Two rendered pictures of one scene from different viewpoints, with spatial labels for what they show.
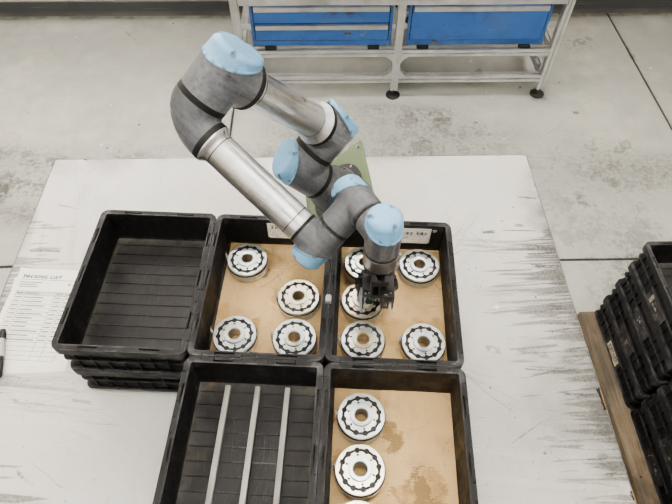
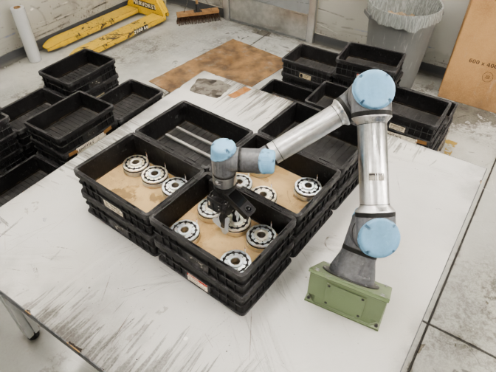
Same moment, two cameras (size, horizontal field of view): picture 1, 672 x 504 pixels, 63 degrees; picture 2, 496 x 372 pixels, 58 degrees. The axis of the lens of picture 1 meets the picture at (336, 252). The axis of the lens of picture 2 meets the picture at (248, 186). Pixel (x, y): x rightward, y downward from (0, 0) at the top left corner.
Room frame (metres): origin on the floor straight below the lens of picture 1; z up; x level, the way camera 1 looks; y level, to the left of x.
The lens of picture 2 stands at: (1.36, -0.92, 2.02)
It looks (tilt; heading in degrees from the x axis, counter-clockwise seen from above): 43 degrees down; 125
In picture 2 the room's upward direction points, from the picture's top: straight up
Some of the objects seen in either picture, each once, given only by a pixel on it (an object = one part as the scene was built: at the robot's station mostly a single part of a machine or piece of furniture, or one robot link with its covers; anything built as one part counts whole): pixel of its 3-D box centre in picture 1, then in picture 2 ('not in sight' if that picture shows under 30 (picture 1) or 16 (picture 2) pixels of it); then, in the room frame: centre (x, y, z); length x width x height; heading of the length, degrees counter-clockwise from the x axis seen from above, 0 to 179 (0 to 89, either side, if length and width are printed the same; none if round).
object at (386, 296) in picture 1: (378, 280); (223, 195); (0.68, -0.10, 0.99); 0.09 x 0.08 x 0.12; 179
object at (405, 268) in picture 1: (419, 265); (235, 262); (0.81, -0.21, 0.86); 0.10 x 0.10 x 0.01
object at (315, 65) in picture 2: not in sight; (313, 78); (0.03, 1.82, 0.31); 0.40 x 0.30 x 0.34; 1
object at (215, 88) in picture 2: not in sight; (209, 86); (-0.10, 0.78, 0.71); 0.22 x 0.19 x 0.01; 1
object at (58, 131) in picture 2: not in sight; (79, 145); (-0.68, 0.25, 0.37); 0.40 x 0.30 x 0.45; 91
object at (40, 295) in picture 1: (37, 317); not in sight; (0.74, 0.81, 0.70); 0.33 x 0.23 x 0.01; 1
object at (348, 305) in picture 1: (362, 300); (236, 220); (0.71, -0.07, 0.86); 0.10 x 0.10 x 0.01
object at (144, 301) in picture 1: (147, 289); (315, 144); (0.73, 0.46, 0.87); 0.40 x 0.30 x 0.11; 178
